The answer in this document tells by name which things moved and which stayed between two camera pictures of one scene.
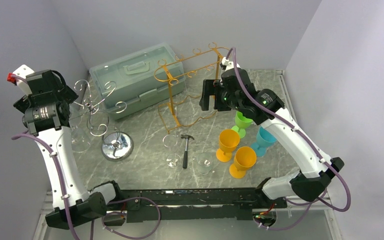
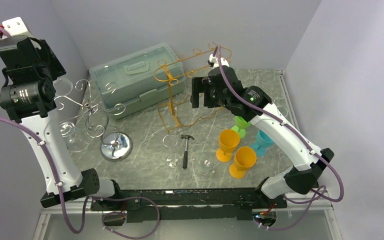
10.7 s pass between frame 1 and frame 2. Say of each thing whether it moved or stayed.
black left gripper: moved
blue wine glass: stayed
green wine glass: stayed
